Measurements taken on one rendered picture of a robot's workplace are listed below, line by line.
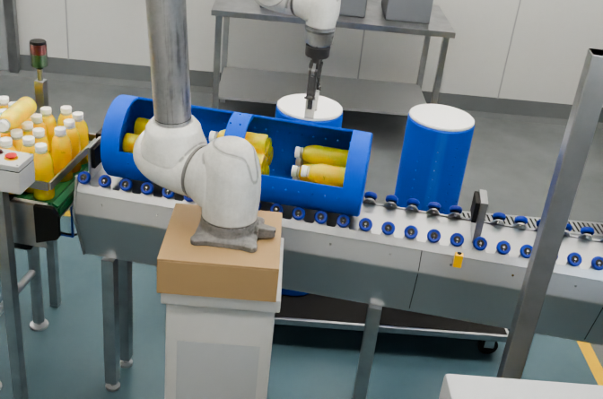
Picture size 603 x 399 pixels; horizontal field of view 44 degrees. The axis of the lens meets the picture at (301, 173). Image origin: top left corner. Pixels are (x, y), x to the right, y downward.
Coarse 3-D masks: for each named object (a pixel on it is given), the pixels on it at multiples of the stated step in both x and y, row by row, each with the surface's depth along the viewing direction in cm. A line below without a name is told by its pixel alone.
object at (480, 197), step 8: (480, 192) 249; (480, 200) 244; (472, 208) 249; (480, 208) 243; (472, 216) 246; (480, 216) 244; (472, 224) 255; (480, 224) 245; (472, 232) 251; (480, 232) 247; (472, 240) 249
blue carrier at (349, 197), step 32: (128, 96) 255; (128, 128) 267; (224, 128) 266; (256, 128) 263; (288, 128) 260; (320, 128) 254; (128, 160) 246; (288, 160) 266; (352, 160) 237; (288, 192) 242; (320, 192) 240; (352, 192) 238
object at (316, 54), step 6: (306, 48) 226; (312, 48) 224; (318, 48) 224; (324, 48) 224; (306, 54) 227; (312, 54) 225; (318, 54) 224; (324, 54) 225; (312, 60) 226; (318, 60) 225; (318, 66) 226; (318, 72) 229
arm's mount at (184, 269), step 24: (192, 216) 215; (264, 216) 219; (168, 240) 201; (264, 240) 206; (168, 264) 193; (192, 264) 193; (216, 264) 193; (240, 264) 194; (264, 264) 195; (168, 288) 197; (192, 288) 197; (216, 288) 197; (240, 288) 197; (264, 288) 197
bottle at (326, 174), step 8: (312, 168) 245; (320, 168) 244; (328, 168) 244; (336, 168) 244; (344, 168) 244; (312, 176) 244; (320, 176) 243; (328, 176) 243; (336, 176) 243; (344, 176) 242; (328, 184) 245; (336, 184) 244
